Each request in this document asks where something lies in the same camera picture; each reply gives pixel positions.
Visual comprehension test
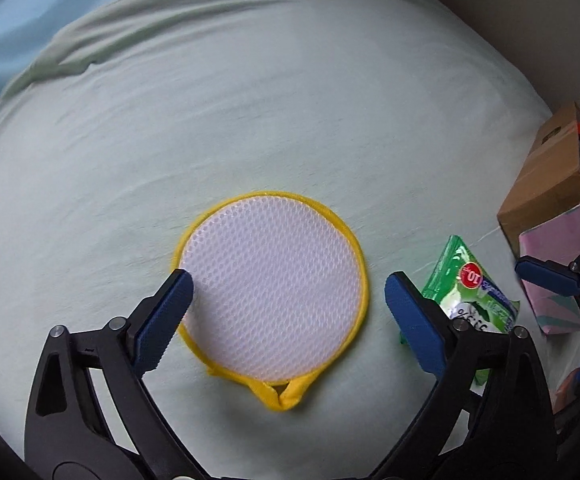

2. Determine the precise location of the yellow-rimmed white mesh pad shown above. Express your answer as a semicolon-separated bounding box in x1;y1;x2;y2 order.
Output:
171;191;371;413

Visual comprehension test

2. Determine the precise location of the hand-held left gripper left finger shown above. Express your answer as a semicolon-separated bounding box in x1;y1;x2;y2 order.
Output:
24;269;205;480

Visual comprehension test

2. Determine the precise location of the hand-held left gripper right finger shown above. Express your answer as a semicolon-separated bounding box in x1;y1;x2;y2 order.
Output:
370;271;556;480

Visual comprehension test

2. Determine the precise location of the green tissue packet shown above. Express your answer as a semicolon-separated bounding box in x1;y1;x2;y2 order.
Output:
399;235;521;387

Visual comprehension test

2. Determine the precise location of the light blue hanging cloth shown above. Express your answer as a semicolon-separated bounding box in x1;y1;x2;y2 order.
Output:
0;0;211;126

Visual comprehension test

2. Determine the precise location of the pink printed cardboard box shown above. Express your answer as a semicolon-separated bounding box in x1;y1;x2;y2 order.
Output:
497;101;580;413

